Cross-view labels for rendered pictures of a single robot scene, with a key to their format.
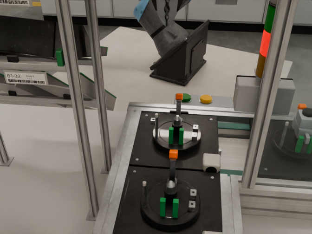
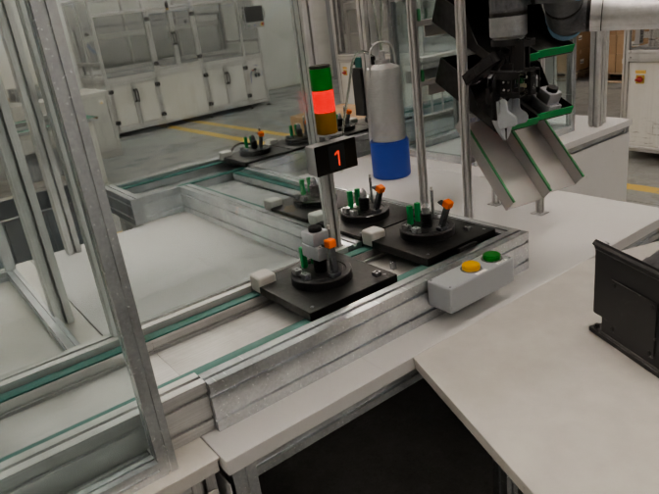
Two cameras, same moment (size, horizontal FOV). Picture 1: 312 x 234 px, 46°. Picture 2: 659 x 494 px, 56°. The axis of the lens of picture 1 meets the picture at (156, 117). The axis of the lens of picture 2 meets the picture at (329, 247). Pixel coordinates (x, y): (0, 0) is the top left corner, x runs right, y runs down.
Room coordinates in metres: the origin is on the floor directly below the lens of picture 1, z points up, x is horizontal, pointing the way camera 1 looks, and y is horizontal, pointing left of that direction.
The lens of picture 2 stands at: (1.77, -1.21, 1.54)
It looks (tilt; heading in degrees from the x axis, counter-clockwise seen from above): 21 degrees down; 139
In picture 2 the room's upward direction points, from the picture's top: 7 degrees counter-clockwise
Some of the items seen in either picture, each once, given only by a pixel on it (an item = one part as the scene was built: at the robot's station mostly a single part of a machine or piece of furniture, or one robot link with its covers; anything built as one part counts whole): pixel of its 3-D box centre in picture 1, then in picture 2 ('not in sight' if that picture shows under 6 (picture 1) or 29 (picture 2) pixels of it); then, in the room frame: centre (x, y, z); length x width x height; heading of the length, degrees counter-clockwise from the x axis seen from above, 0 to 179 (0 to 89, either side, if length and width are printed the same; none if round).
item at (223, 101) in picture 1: (204, 107); (471, 280); (1.02, -0.17, 0.93); 0.21 x 0.07 x 0.06; 84
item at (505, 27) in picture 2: not in sight; (509, 27); (1.04, -0.03, 1.45); 0.08 x 0.08 x 0.05
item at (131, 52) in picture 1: (170, 77); (648, 338); (1.36, -0.06, 0.84); 0.90 x 0.70 x 0.03; 64
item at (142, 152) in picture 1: (177, 126); (426, 217); (0.81, -0.06, 1.01); 0.24 x 0.24 x 0.13; 84
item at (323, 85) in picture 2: (279, 17); (321, 78); (0.67, -0.24, 1.38); 0.05 x 0.05 x 0.05
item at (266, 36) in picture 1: (274, 42); (324, 101); (0.67, -0.24, 1.33); 0.05 x 0.05 x 0.05
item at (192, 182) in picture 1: (170, 193); (363, 201); (0.57, -0.03, 1.01); 0.24 x 0.24 x 0.13; 84
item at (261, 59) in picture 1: (269, 64); (326, 123); (0.67, -0.24, 1.28); 0.05 x 0.05 x 0.05
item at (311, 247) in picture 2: not in sight; (314, 240); (0.77, -0.40, 1.06); 0.08 x 0.04 x 0.07; 174
